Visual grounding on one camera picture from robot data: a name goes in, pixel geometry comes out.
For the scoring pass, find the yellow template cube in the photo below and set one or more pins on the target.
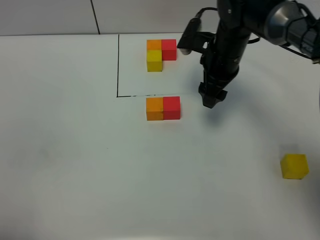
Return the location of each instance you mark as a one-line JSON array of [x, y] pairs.
[[154, 61]]

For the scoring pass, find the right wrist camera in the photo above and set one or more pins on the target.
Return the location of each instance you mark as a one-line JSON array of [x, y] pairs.
[[192, 39]]

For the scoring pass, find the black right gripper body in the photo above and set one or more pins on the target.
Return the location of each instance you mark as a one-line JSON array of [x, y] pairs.
[[222, 58]]

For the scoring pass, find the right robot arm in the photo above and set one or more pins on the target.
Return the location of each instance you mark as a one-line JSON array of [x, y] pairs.
[[281, 22]]

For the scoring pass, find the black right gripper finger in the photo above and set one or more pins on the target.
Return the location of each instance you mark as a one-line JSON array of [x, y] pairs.
[[208, 94], [220, 97]]

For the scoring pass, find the red template cube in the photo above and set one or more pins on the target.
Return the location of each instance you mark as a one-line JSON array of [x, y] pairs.
[[169, 49]]

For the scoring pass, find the orange template cube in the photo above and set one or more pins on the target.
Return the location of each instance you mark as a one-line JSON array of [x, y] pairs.
[[154, 45]]

